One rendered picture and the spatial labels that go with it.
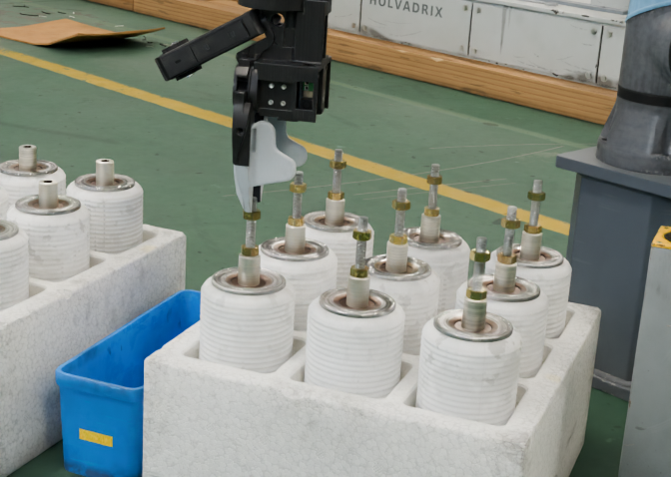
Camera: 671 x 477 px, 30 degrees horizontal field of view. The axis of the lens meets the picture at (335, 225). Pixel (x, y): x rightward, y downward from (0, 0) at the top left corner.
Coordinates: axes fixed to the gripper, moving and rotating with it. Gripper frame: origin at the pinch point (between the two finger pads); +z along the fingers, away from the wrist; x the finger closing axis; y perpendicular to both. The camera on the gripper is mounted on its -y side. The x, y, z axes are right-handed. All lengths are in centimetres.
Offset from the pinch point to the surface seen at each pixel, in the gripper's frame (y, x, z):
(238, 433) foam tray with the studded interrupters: 2.1, -8.2, 22.2
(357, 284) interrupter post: 12.3, -3.5, 7.0
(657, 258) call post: 41.2, 7.7, 4.6
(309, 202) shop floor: -14, 114, 35
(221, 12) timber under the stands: -83, 306, 28
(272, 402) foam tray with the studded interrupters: 5.4, -8.9, 18.0
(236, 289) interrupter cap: 0.2, -3.5, 9.0
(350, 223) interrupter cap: 7.4, 23.1, 9.2
